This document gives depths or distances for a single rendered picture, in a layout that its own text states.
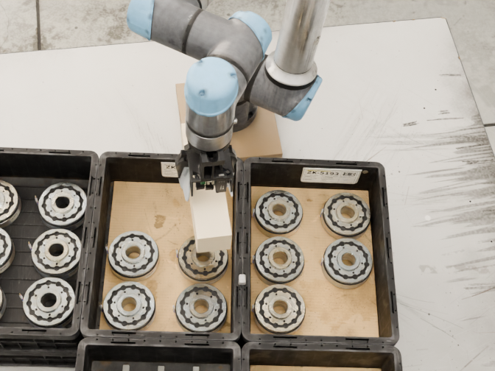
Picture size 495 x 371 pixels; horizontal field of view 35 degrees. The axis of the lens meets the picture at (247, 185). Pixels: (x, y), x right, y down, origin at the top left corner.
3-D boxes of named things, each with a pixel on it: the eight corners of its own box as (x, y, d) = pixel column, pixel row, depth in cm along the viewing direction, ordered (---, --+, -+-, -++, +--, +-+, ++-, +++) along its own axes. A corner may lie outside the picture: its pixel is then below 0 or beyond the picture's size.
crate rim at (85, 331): (101, 156, 166) (99, 150, 164) (242, 162, 167) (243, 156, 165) (79, 340, 147) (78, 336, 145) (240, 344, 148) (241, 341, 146)
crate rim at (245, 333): (242, 162, 167) (243, 156, 165) (381, 167, 169) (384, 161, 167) (240, 344, 148) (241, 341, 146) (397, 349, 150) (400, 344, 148)
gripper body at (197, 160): (189, 198, 133) (188, 163, 123) (183, 154, 137) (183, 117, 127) (233, 193, 134) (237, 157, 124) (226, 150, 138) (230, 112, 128)
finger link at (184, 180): (173, 213, 141) (188, 188, 133) (169, 184, 144) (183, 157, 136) (190, 213, 142) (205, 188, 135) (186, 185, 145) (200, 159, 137)
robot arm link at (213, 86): (250, 62, 113) (225, 106, 110) (245, 105, 123) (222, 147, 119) (201, 42, 115) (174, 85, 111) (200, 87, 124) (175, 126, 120)
